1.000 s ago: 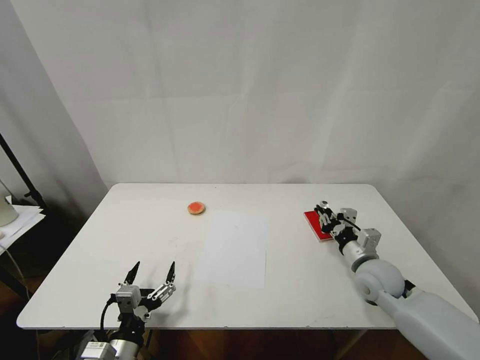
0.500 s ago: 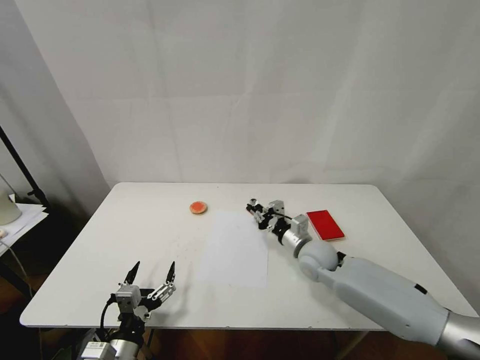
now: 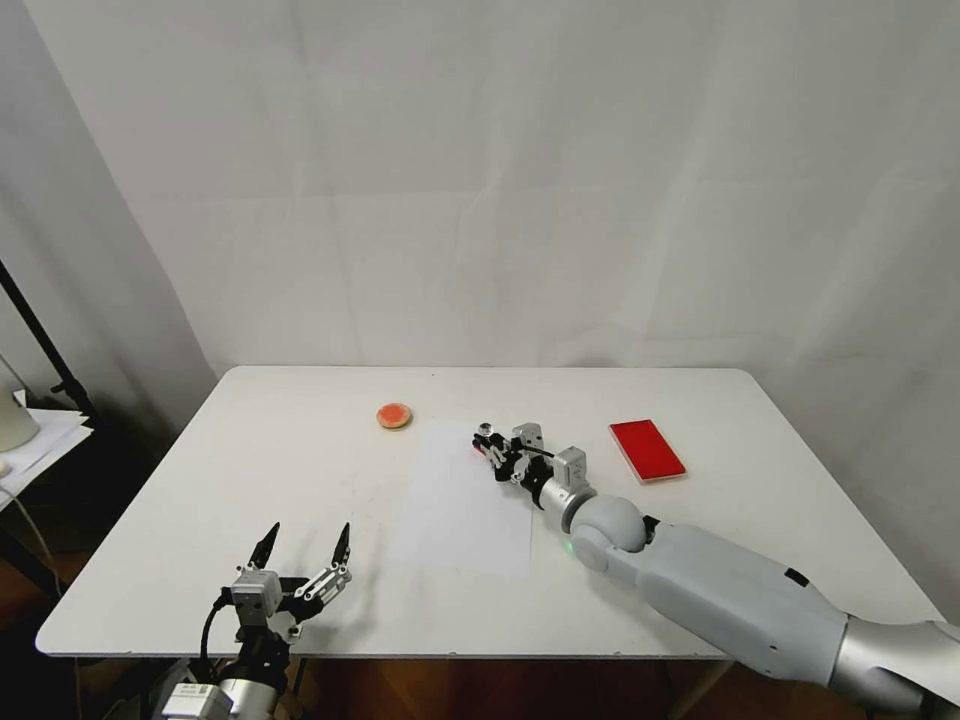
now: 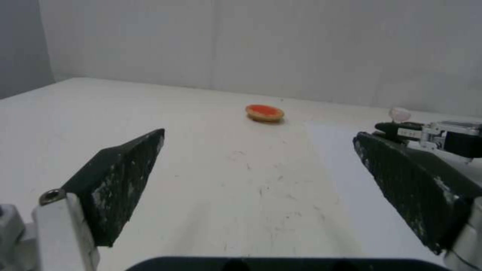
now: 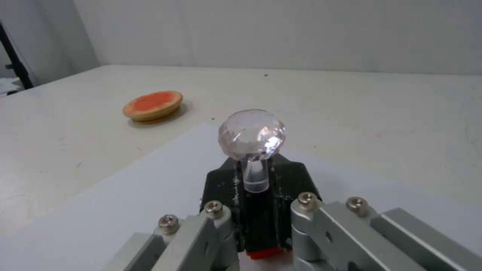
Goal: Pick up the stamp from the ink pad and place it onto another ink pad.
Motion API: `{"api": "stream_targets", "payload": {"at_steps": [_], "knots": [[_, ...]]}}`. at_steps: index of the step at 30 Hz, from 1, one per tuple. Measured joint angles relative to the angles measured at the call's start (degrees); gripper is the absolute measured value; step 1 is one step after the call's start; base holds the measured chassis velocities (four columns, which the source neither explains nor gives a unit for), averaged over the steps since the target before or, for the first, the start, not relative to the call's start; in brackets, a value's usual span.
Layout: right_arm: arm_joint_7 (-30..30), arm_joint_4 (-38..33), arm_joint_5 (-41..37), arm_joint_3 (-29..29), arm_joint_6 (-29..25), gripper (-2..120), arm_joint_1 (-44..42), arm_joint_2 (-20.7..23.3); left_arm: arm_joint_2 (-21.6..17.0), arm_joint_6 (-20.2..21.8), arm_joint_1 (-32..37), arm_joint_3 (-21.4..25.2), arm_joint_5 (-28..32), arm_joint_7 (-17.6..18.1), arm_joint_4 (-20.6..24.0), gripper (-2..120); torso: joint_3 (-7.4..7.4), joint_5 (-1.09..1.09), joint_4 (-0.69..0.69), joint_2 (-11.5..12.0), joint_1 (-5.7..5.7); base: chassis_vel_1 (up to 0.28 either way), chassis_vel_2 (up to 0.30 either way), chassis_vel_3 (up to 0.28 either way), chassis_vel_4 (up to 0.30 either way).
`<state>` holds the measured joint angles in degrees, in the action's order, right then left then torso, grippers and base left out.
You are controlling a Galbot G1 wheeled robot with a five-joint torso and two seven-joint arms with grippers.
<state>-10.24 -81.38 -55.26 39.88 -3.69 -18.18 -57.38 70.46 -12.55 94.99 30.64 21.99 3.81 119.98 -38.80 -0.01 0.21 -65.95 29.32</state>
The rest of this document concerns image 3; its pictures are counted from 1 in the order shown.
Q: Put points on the black stand pole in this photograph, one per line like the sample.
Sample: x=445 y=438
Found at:
x=45 y=346

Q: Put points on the stack of white papers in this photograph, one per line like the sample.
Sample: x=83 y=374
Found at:
x=52 y=442

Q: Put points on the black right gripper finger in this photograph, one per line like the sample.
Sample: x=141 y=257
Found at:
x=496 y=441
x=498 y=463

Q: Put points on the white paper sheet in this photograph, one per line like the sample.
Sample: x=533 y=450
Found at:
x=457 y=517

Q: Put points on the white cylindrical container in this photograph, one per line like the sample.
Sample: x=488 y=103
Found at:
x=13 y=420

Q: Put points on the stamp with clear knob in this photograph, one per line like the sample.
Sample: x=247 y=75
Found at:
x=486 y=430

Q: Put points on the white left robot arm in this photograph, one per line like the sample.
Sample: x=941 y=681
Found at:
x=214 y=699

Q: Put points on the rectangular red ink pad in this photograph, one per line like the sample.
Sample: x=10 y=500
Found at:
x=647 y=451

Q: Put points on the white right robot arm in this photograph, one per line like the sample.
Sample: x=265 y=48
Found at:
x=720 y=585

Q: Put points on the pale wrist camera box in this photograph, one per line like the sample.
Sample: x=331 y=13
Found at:
x=527 y=436
x=255 y=594

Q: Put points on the round wooden red ink pad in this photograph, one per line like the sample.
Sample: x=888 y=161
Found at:
x=394 y=416

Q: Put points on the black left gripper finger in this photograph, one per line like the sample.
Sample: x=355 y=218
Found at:
x=265 y=546
x=333 y=571

